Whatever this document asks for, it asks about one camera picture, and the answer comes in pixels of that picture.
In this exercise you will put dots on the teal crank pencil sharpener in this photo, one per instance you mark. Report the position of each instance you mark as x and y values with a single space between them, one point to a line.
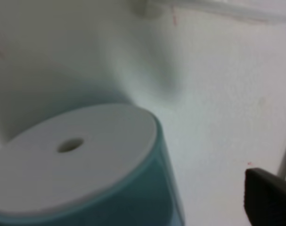
104 165

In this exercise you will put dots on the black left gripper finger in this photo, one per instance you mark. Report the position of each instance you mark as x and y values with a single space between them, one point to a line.
264 198

